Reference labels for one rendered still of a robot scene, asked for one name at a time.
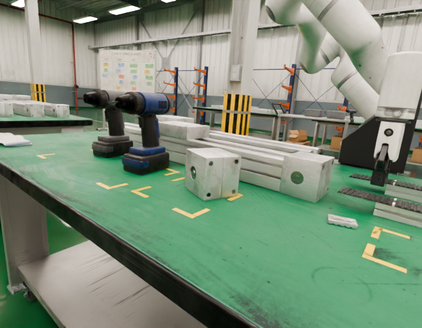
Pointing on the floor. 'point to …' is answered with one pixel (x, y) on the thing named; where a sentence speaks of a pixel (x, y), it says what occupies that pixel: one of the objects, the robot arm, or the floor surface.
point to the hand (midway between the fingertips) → (379, 177)
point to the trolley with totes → (313, 119)
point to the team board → (127, 71)
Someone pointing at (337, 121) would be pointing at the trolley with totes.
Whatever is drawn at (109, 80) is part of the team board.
